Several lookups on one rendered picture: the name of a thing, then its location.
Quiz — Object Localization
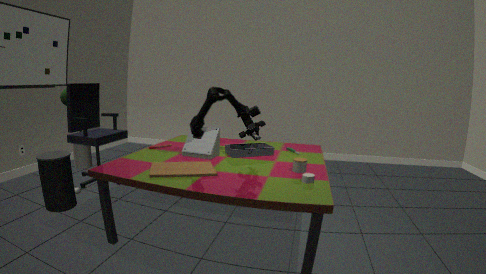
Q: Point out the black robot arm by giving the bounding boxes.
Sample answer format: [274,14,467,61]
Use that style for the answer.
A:
[190,87,261,139]

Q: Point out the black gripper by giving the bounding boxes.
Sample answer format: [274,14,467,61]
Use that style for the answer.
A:
[239,119,266,141]

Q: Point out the wooden board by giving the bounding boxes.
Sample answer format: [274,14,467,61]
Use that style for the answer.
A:
[149,161,217,178]

